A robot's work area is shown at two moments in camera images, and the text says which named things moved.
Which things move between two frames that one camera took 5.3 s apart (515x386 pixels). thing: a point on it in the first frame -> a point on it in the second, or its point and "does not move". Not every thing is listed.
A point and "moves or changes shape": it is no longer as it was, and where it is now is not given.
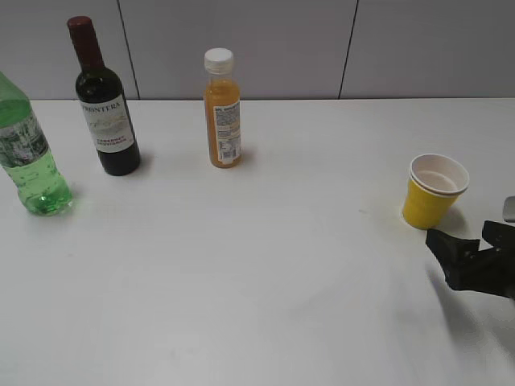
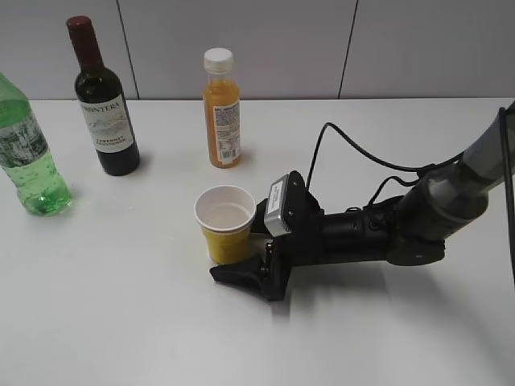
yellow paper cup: x=435 y=182 moves or changes shape
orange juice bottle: x=222 y=110 does not move
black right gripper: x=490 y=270 -> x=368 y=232
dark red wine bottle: x=101 y=100 does not move
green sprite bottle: x=25 y=156 does not move
